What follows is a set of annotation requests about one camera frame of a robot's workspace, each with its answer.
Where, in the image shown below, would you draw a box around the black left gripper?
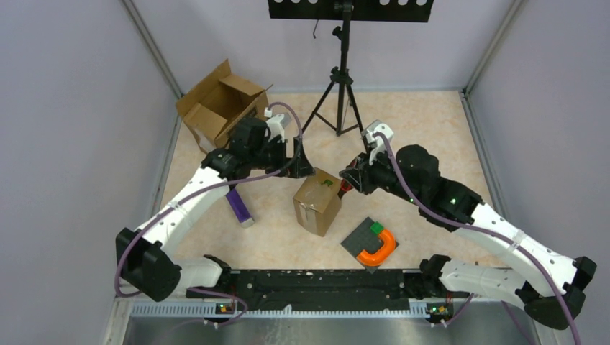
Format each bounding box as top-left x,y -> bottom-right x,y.
249,136 -> 314,178

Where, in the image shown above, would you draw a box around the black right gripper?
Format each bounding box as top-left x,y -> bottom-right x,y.
341,144 -> 423,206

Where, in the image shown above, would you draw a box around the red black utility knife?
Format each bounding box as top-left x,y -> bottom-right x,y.
337,178 -> 353,199

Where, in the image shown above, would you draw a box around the small cardboard box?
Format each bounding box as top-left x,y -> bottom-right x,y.
293,167 -> 342,237

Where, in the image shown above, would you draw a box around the purple rectangular box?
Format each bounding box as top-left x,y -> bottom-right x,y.
226,188 -> 255,228

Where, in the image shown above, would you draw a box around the large cardboard express box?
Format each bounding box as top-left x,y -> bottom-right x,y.
176,59 -> 269,153

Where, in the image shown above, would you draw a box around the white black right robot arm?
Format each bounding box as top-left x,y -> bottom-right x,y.
340,145 -> 596,330

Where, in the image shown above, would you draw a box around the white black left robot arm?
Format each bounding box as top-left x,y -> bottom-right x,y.
115,114 -> 314,302

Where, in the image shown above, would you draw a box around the green block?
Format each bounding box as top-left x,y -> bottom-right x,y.
370,222 -> 385,236

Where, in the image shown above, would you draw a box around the grey knife holder plate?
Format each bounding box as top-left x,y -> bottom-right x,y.
341,217 -> 399,274

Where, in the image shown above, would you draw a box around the black tripod stand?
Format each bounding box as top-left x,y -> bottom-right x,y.
303,1 -> 364,137

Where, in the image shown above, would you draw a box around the black perforated tripod tray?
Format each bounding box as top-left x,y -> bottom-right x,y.
268,1 -> 434,23

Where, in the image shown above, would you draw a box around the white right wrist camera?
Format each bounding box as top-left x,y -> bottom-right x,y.
361,120 -> 394,165

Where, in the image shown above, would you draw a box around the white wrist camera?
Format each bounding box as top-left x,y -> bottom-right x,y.
264,107 -> 292,142
361,120 -> 394,165

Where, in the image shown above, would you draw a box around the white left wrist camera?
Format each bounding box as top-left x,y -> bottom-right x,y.
264,107 -> 292,142

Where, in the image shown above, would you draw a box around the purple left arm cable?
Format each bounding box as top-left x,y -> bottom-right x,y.
114,101 -> 305,328

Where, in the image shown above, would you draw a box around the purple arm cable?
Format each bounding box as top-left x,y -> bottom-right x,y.
114,101 -> 305,328
373,132 -> 583,345

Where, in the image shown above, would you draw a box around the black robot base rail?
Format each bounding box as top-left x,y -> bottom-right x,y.
212,269 -> 466,312

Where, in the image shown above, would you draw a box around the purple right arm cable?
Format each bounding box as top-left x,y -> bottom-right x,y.
373,132 -> 583,345

